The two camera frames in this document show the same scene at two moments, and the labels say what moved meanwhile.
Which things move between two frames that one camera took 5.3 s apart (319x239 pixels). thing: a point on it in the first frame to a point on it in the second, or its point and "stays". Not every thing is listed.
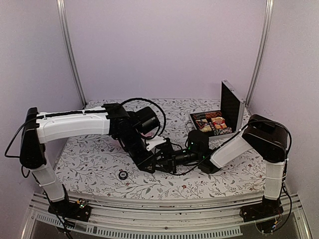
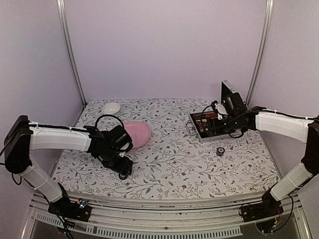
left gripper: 143,162 to 123,168
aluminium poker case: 219,123 stays
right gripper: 169,162 to 215,127
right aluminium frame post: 266,28 stays
